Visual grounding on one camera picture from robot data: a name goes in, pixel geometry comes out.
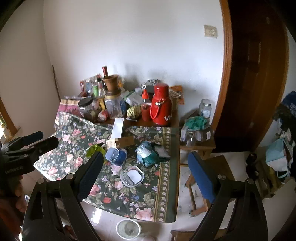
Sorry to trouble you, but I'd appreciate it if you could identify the small clear glass jar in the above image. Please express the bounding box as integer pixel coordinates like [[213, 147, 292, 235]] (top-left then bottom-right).
[[180, 127, 197, 146]]

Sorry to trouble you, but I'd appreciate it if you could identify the light blue plastic bag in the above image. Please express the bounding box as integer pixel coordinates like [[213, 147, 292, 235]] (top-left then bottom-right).
[[265, 138, 292, 179]]

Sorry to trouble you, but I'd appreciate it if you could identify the white plastic bucket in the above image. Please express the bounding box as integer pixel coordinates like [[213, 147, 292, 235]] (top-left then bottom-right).
[[115, 219, 142, 240]]

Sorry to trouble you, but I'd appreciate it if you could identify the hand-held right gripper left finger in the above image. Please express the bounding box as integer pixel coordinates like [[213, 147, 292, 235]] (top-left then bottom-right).
[[22, 149, 104, 241]]

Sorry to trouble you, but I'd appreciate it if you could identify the person's left hand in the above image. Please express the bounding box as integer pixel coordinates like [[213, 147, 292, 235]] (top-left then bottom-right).
[[13, 175, 27, 213]]

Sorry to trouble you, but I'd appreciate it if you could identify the pink striped bag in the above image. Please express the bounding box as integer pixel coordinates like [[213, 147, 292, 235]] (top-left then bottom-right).
[[55, 96, 81, 121]]

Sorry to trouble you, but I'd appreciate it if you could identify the dark clothes pile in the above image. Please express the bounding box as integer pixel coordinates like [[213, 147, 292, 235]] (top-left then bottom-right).
[[273, 91, 296, 140]]

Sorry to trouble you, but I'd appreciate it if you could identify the red drink can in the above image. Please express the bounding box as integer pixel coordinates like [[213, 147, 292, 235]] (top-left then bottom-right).
[[97, 109, 110, 123]]

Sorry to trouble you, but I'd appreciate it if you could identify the green plastic wrapper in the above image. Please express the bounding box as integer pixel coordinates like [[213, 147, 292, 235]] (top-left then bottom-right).
[[85, 142, 107, 163]]

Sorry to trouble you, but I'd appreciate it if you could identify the red sauce squeeze bottle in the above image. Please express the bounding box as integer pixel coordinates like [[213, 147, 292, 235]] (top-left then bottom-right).
[[141, 89, 152, 122]]

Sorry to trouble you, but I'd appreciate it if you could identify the wooden window frame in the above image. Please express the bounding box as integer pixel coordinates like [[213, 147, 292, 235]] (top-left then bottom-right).
[[0, 95, 18, 142]]

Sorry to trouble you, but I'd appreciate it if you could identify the orange patterned packet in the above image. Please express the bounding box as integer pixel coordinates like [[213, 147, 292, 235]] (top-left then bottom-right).
[[169, 85, 184, 105]]

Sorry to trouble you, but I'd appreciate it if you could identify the long white box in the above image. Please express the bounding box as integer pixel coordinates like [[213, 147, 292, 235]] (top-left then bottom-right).
[[111, 117, 125, 140]]

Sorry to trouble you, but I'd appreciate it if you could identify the green custard apple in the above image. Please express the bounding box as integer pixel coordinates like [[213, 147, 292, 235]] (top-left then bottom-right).
[[126, 105, 142, 121]]

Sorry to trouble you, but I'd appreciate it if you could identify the tall clear glass jar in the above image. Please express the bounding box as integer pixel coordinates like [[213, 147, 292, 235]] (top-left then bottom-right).
[[199, 99, 213, 119]]

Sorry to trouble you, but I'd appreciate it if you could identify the metal pot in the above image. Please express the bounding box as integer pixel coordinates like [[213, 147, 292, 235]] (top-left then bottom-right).
[[142, 78, 162, 93]]

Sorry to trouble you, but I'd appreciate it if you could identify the glass jar with black lid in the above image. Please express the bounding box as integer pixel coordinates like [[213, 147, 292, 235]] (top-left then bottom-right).
[[78, 97, 99, 123]]

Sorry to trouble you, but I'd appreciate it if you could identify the small cardboard box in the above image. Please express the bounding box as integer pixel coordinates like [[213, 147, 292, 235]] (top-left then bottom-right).
[[106, 136, 135, 149]]

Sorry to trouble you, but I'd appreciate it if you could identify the wooden stool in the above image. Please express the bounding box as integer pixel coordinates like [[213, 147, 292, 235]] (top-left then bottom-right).
[[185, 154, 235, 217]]

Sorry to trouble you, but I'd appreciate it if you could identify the floral green tablecloth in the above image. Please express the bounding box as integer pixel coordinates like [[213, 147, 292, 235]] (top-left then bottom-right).
[[33, 111, 181, 224]]

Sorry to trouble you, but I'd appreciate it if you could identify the beige wall switch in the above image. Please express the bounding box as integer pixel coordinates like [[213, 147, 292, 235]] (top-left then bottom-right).
[[204, 24, 218, 38]]

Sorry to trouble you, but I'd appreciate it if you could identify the blue green plastic bag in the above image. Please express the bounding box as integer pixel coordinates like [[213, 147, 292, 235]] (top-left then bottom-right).
[[135, 141, 171, 167]]

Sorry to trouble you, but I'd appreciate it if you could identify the brown wooden door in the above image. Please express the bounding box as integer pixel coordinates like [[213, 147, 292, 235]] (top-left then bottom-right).
[[211, 0, 290, 153]]

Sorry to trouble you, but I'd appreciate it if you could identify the blue lidded plastic jar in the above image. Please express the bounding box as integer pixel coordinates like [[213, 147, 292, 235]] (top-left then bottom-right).
[[105, 147, 128, 166]]

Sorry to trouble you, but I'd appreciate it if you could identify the green cloth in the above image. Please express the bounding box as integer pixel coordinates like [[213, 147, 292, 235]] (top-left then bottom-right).
[[185, 115, 209, 130]]

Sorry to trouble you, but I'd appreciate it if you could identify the glass jar with brown contents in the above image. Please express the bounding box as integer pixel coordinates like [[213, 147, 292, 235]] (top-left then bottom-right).
[[194, 129, 214, 142]]

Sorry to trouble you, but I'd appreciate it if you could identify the pale green carton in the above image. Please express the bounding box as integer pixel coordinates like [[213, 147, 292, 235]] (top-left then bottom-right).
[[125, 91, 143, 107]]

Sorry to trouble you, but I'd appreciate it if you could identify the wooden side table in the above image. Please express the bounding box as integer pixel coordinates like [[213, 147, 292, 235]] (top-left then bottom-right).
[[179, 111, 217, 166]]

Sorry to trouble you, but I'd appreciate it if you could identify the clear plastic jar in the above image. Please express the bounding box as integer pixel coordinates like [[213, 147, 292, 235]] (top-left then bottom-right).
[[104, 94, 123, 120]]

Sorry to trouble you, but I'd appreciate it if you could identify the wooden mortar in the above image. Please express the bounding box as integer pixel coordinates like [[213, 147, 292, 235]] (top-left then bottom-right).
[[102, 74, 121, 95]]

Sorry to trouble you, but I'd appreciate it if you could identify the colourful snack packet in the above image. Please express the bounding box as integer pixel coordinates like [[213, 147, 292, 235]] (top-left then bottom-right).
[[80, 74, 102, 93]]

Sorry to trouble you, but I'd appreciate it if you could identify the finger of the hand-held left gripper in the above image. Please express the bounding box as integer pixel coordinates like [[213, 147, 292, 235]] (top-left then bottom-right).
[[2, 131, 44, 151], [13, 136, 60, 161]]

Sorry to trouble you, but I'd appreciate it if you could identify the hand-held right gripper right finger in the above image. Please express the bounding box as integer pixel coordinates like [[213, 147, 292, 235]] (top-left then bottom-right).
[[187, 152, 269, 241]]

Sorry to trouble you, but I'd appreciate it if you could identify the clear plastic food container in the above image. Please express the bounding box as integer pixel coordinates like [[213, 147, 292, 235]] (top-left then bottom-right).
[[120, 165, 145, 188]]

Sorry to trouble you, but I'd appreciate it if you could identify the red thermos jug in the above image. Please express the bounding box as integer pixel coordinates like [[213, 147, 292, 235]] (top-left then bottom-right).
[[150, 83, 173, 127]]

